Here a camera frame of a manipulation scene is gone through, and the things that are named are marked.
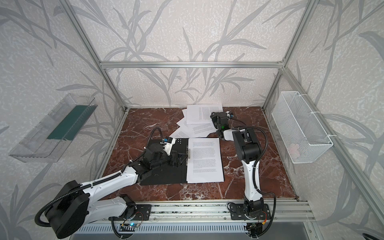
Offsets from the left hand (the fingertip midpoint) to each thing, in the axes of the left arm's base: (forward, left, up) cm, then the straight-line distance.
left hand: (184, 151), depth 81 cm
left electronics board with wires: (-31, +23, -13) cm, 41 cm away
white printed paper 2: (+39, -8, -13) cm, 42 cm away
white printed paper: (-2, -12, -14) cm, 18 cm away
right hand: (+35, -17, -4) cm, 39 cm away
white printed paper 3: (+40, -9, -14) cm, 44 cm away
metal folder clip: (+4, -2, -12) cm, 13 cm away
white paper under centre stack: (+22, 0, -14) cm, 26 cm away
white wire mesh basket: (-4, -51, +23) cm, 56 cm away
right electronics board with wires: (-33, -35, -12) cm, 50 cm away
